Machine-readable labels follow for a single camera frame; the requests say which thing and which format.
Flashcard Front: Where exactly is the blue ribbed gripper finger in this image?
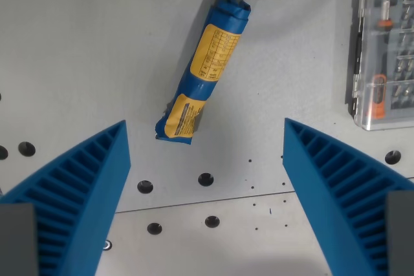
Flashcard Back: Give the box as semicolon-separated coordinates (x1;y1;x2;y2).
0;120;132;276
282;117;414;276

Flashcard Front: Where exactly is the blue and yellow rolled bag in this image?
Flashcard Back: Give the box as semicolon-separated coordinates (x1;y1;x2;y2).
154;0;252;145

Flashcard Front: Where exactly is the clear plastic screwdriver bit case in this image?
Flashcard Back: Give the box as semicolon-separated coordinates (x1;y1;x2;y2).
344;0;414;132

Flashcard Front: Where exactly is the orange and black screwdriver handle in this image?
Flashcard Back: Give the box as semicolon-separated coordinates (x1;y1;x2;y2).
369;74;388;121

